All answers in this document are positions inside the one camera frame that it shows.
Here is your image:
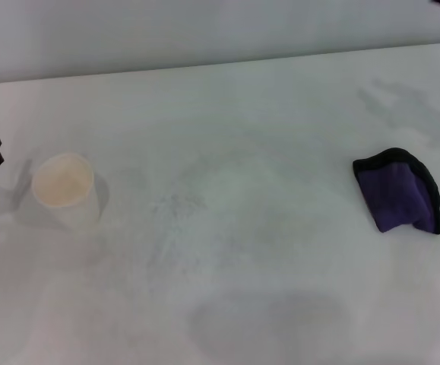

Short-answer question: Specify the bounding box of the purple rag with black border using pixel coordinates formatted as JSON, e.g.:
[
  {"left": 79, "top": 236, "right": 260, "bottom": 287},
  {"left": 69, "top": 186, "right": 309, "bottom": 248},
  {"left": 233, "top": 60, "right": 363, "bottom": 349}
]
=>
[{"left": 352, "top": 147, "right": 440, "bottom": 235}]

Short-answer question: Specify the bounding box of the white paper cup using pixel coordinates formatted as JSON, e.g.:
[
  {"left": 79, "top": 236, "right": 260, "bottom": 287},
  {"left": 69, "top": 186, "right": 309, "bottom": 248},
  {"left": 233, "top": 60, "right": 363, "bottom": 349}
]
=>
[{"left": 31, "top": 151, "right": 102, "bottom": 231}]

